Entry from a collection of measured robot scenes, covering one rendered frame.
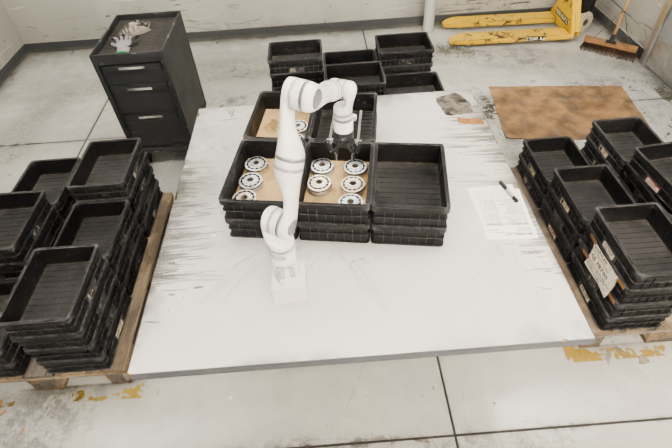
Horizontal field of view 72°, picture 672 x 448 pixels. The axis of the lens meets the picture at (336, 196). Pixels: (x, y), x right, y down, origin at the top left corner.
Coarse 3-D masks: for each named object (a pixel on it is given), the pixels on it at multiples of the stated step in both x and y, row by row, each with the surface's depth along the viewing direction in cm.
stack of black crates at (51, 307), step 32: (32, 256) 208; (64, 256) 214; (96, 256) 208; (32, 288) 206; (64, 288) 207; (96, 288) 207; (0, 320) 185; (32, 320) 184; (64, 320) 183; (96, 320) 206; (32, 352) 199; (64, 352) 203; (96, 352) 205
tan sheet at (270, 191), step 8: (272, 160) 211; (272, 168) 207; (264, 176) 204; (272, 176) 204; (264, 184) 200; (272, 184) 200; (256, 192) 197; (264, 192) 196; (272, 192) 196; (280, 192) 196; (272, 200) 193; (280, 200) 193
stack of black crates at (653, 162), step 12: (660, 144) 242; (636, 156) 242; (648, 156) 246; (660, 156) 248; (636, 168) 243; (648, 168) 235; (660, 168) 244; (624, 180) 255; (636, 180) 243; (648, 180) 235; (660, 180) 228; (636, 192) 245; (648, 192) 235; (660, 192) 229; (660, 204) 228
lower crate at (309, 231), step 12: (300, 228) 189; (312, 228) 187; (324, 228) 187; (336, 228) 184; (348, 228) 183; (360, 228) 183; (312, 240) 191; (324, 240) 191; (336, 240) 191; (348, 240) 190; (360, 240) 190
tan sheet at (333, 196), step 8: (312, 160) 210; (336, 168) 205; (368, 168) 205; (336, 176) 202; (344, 176) 201; (336, 184) 198; (336, 192) 194; (304, 200) 192; (312, 200) 192; (320, 200) 192; (328, 200) 191; (336, 200) 191
